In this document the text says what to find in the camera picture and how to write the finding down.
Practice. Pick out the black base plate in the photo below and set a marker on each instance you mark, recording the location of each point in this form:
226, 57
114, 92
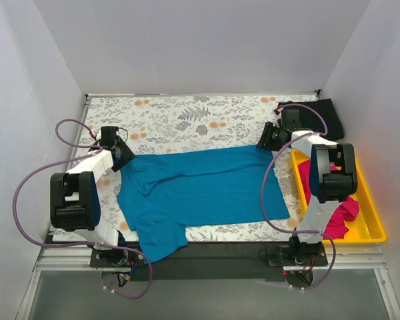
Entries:
116, 258
279, 254

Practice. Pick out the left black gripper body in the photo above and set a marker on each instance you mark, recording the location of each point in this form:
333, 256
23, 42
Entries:
124, 157

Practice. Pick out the floral patterned table mat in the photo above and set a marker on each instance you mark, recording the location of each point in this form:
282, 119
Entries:
172, 124

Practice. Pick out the folded black t shirt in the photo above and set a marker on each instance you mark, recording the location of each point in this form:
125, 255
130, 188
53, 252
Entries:
325, 108

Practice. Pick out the magenta pink t shirt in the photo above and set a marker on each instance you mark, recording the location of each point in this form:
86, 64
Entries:
347, 211

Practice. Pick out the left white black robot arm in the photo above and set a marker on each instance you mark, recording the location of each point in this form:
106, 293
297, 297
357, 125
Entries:
75, 204

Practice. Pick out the aluminium frame rail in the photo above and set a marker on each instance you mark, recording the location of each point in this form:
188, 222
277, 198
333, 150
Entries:
367, 256

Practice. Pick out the teal blue t shirt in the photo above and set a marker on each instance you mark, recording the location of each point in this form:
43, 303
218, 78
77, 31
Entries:
162, 195

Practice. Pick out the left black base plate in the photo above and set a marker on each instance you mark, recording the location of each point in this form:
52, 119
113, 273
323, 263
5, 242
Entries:
116, 258

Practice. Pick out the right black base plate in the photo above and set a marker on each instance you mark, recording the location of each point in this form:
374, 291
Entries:
279, 254

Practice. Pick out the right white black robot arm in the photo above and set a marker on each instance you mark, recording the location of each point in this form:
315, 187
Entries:
332, 179

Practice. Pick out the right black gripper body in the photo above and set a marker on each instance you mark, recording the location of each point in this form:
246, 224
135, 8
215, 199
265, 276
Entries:
266, 140

